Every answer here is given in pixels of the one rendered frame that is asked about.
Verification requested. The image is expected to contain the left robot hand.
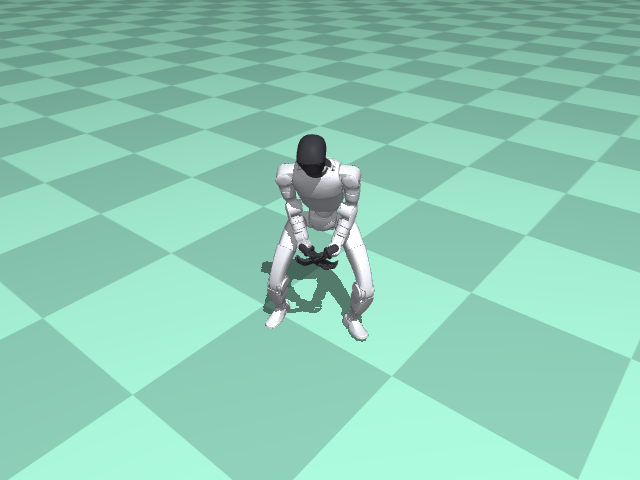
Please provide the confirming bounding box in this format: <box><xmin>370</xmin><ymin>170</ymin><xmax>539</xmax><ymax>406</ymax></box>
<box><xmin>295</xmin><ymin>244</ymin><xmax>339</xmax><ymax>266</ymax></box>

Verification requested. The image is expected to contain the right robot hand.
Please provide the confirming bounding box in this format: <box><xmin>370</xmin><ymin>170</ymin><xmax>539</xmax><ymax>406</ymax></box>
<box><xmin>298</xmin><ymin>244</ymin><xmax>338</xmax><ymax>270</ymax></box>

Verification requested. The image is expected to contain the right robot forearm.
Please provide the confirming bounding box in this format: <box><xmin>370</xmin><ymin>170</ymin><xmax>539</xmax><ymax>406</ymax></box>
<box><xmin>285</xmin><ymin>203</ymin><xmax>312</xmax><ymax>253</ymax></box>

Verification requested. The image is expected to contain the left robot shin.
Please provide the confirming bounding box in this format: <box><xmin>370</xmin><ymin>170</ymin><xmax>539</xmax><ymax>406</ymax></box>
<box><xmin>347</xmin><ymin>286</ymin><xmax>374</xmax><ymax>321</ymax></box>

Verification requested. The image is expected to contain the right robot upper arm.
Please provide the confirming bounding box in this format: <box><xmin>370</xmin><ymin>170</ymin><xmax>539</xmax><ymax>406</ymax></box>
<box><xmin>276</xmin><ymin>163</ymin><xmax>303</xmax><ymax>216</ymax></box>

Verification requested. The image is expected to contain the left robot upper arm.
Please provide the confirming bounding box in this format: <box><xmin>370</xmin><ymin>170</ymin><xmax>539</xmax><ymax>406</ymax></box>
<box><xmin>339</xmin><ymin>165</ymin><xmax>362</xmax><ymax>220</ymax></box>

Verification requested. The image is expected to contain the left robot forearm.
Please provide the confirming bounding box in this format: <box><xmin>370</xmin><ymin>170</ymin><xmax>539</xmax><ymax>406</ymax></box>
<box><xmin>328</xmin><ymin>207</ymin><xmax>358</xmax><ymax>257</ymax></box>

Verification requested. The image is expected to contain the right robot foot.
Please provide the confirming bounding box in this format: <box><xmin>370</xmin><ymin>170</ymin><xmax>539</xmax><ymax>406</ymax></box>
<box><xmin>265</xmin><ymin>301</ymin><xmax>290</xmax><ymax>329</ymax></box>

